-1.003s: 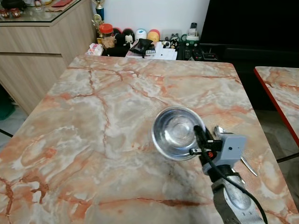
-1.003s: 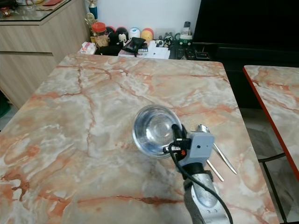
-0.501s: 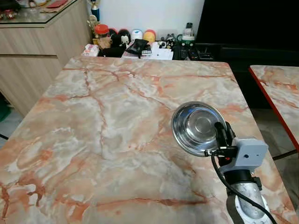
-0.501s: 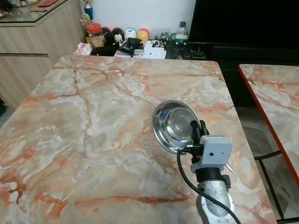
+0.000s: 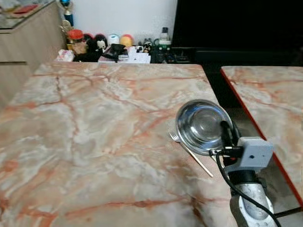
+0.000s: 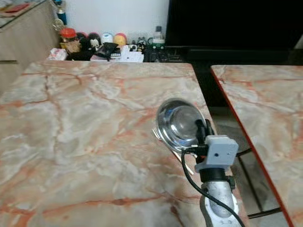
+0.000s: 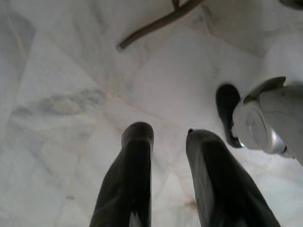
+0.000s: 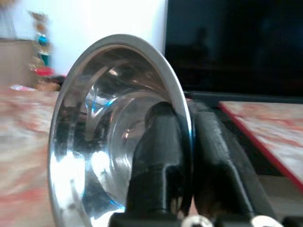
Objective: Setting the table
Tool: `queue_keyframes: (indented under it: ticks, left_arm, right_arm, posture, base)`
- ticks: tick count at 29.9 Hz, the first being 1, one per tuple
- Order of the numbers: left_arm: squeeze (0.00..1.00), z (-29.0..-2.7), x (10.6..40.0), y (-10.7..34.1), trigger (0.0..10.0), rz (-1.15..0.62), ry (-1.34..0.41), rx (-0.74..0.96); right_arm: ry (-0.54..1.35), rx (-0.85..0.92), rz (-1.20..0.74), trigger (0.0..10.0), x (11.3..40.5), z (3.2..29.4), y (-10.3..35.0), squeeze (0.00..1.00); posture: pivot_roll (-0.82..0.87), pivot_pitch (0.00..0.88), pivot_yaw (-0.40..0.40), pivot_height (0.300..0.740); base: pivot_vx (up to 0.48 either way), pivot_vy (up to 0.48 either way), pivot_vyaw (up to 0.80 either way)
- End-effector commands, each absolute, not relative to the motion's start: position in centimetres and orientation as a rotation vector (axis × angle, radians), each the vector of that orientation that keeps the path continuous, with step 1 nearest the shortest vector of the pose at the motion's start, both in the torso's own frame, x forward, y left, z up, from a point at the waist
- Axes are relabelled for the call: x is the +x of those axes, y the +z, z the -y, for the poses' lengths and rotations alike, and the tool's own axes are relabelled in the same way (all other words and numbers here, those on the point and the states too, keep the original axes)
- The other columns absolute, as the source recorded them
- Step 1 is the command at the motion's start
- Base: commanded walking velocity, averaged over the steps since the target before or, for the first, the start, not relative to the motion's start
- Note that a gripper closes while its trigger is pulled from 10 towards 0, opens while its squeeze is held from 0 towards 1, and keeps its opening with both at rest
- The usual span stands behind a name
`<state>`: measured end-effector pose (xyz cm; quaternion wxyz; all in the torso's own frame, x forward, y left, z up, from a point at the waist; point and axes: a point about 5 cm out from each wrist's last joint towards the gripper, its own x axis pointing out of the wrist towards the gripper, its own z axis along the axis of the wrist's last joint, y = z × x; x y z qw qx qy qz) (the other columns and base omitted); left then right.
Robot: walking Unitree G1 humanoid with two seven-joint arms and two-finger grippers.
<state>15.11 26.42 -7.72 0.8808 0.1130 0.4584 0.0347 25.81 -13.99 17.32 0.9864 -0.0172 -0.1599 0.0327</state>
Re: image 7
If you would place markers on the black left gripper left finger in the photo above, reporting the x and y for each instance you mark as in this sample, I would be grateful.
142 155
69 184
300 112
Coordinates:
129 175

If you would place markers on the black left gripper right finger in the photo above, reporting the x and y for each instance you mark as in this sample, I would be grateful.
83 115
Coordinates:
220 179

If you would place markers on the brown metal chair leg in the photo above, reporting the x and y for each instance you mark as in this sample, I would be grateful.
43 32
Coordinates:
156 24

